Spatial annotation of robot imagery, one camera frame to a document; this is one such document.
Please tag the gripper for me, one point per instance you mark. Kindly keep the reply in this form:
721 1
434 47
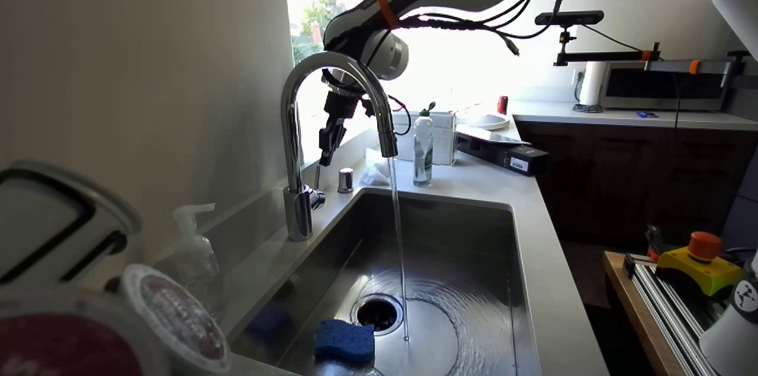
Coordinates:
342 105

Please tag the chrome gooseneck faucet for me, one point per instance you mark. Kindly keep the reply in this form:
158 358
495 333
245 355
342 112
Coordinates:
294 145

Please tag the chrome counter button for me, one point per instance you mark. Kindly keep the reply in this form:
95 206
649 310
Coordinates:
346 180

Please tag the clear dish soap bottle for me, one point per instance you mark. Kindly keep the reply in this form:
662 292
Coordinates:
423 151

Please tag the window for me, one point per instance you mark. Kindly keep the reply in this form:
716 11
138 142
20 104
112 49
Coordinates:
320 9

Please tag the white box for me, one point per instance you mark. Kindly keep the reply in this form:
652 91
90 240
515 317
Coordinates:
443 139

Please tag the white bowl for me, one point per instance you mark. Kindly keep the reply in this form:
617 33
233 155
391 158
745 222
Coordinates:
488 121

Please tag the red can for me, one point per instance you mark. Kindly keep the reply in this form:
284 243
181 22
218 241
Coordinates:
503 105

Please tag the long black box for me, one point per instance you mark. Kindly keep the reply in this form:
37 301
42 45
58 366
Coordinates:
509 154

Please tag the stainless steel sink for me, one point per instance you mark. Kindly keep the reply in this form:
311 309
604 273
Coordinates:
450 257

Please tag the clear pump soap dispenser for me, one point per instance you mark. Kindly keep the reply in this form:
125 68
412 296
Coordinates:
195 257

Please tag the blue sponge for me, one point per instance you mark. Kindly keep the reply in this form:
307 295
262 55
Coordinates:
343 340

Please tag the paper towel roll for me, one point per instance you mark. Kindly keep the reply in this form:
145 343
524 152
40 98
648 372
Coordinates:
592 83

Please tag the cup with red foil lid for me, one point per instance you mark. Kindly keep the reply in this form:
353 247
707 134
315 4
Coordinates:
65 343
177 320

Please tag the dark wooden cabinets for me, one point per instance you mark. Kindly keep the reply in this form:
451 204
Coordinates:
622 180

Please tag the small blue object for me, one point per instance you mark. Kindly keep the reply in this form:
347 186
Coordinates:
646 114

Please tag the silver microwave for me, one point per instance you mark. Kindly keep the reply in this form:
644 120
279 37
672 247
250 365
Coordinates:
663 86

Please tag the white container with black trim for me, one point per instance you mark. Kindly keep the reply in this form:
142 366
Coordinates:
41 222

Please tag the red and black clamp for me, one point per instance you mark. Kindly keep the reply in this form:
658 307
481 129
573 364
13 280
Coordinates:
654 243

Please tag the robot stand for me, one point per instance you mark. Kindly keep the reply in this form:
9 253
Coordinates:
645 311

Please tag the yellow emergency stop button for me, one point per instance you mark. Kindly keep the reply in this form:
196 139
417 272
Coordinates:
699 266

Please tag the camera on mount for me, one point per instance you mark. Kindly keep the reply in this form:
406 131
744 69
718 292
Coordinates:
568 18

